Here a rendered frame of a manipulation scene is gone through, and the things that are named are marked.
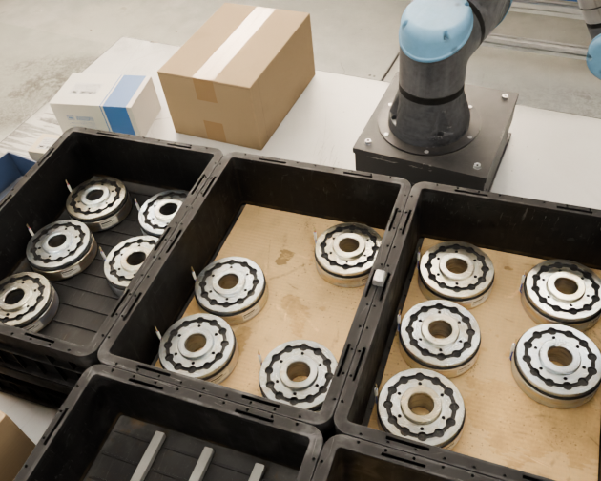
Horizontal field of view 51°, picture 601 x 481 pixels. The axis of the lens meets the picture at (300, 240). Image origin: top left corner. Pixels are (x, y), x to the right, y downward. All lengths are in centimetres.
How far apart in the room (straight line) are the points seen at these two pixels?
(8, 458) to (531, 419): 64
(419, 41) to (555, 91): 175
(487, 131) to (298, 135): 41
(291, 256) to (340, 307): 12
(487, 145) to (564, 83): 166
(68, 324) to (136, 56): 97
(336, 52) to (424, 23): 193
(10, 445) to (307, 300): 42
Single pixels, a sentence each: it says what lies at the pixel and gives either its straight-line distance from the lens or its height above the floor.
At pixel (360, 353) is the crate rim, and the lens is 73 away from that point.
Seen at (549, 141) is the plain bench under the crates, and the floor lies 70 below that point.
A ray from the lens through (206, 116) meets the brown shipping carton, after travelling 138.
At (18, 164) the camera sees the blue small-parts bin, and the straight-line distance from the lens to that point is 147.
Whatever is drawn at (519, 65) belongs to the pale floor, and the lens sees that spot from 292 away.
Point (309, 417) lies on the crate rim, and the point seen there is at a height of 93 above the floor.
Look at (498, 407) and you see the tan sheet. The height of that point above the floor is 83.
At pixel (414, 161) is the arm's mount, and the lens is 115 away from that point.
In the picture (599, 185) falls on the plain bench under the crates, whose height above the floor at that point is 70.
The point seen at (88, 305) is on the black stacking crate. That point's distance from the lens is 99.
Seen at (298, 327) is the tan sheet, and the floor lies 83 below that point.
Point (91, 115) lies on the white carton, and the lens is 149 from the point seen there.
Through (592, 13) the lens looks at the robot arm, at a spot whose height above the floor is 110.
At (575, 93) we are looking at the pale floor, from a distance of 279.
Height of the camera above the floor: 155
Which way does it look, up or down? 47 degrees down
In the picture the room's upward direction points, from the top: 8 degrees counter-clockwise
